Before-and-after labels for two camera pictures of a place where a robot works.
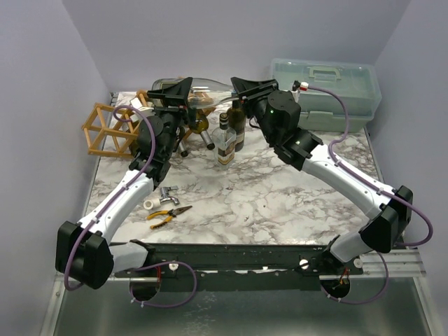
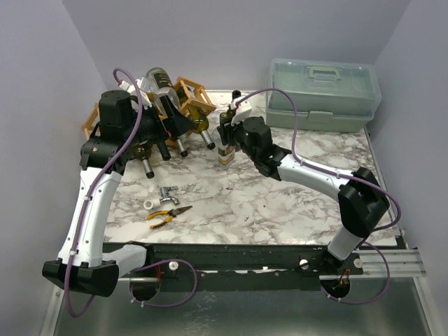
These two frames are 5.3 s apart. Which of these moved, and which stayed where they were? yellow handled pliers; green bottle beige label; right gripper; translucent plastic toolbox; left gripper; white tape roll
Moved: right gripper; left gripper
Stayed: green bottle beige label; yellow handled pliers; translucent plastic toolbox; white tape roll
